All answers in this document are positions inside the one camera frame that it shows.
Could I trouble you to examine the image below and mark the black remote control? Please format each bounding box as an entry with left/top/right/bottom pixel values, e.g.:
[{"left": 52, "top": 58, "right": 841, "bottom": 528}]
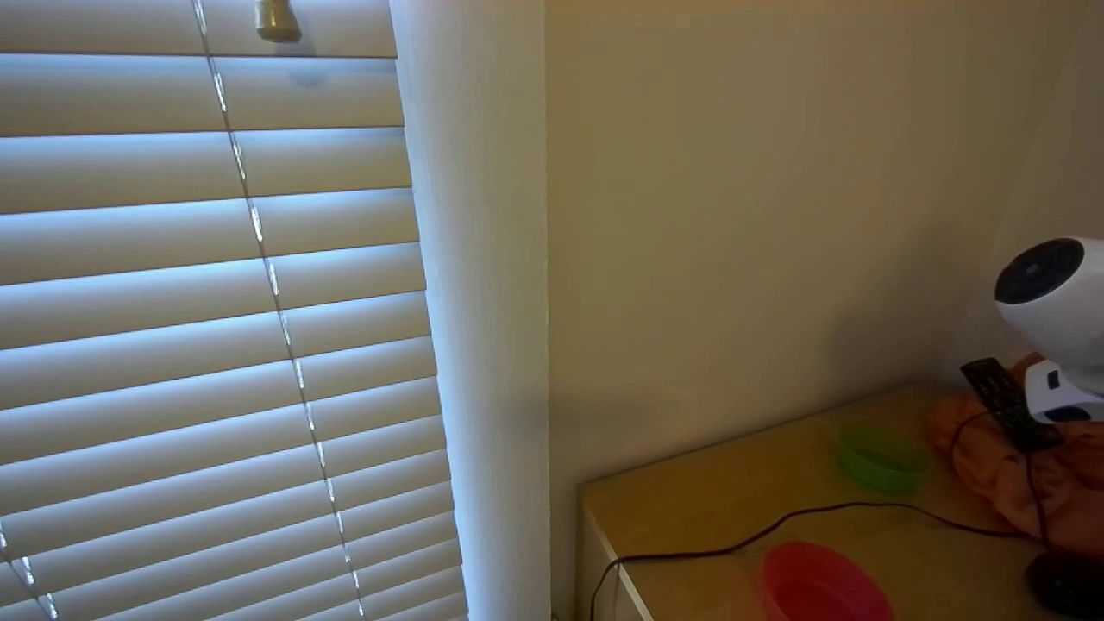
[{"left": 960, "top": 356, "right": 1064, "bottom": 455}]

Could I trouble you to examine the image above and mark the wooden dresser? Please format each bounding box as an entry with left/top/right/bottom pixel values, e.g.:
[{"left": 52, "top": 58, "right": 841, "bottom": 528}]
[{"left": 573, "top": 381, "right": 1104, "bottom": 621}]

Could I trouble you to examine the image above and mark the green bowl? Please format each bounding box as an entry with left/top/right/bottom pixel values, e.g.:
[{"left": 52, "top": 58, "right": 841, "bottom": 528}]
[{"left": 834, "top": 425, "right": 932, "bottom": 499}]

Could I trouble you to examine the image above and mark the white window blind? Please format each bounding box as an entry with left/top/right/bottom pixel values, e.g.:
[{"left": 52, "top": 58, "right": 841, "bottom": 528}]
[{"left": 0, "top": 0, "right": 468, "bottom": 621}]

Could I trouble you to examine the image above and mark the pink bowl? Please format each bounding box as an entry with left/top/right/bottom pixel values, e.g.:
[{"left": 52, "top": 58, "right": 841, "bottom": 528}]
[{"left": 756, "top": 540, "right": 896, "bottom": 621}]

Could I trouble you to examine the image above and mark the brass blind knob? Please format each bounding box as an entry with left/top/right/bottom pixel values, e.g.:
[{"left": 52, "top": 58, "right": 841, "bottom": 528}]
[{"left": 252, "top": 0, "right": 304, "bottom": 49}]

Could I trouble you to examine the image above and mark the orange cloth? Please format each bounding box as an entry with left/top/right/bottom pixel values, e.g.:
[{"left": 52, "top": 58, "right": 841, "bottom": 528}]
[{"left": 929, "top": 356, "right": 1104, "bottom": 562}]

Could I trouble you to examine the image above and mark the black computer mouse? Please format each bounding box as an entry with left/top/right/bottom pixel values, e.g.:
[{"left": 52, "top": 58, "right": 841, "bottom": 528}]
[{"left": 1023, "top": 549, "right": 1104, "bottom": 621}]

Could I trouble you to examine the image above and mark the white window frame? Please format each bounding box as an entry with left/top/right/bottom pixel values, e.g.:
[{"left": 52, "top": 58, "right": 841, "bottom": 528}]
[{"left": 387, "top": 0, "right": 556, "bottom": 621}]

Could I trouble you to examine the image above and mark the thin black mouse cable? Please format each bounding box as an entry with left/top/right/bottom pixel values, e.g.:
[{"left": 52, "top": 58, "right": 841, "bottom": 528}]
[{"left": 583, "top": 498, "right": 1027, "bottom": 621}]

